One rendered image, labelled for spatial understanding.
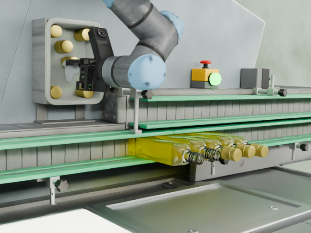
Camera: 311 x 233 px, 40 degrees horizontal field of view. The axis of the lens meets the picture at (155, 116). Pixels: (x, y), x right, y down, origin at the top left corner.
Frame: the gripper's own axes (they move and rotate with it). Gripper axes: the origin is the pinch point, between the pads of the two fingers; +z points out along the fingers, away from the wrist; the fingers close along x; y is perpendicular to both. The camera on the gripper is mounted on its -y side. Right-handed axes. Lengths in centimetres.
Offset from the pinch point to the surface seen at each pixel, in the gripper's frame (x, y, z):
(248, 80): 78, 1, 1
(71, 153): -3.3, 23.7, -7.5
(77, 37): 2.2, -7.2, 1.6
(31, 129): -14.3, 17.2, -7.1
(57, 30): -5.4, -8.1, -0.9
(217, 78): 53, 1, -5
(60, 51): -3.3, -2.9, 0.7
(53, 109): -2.4, 13.4, 5.5
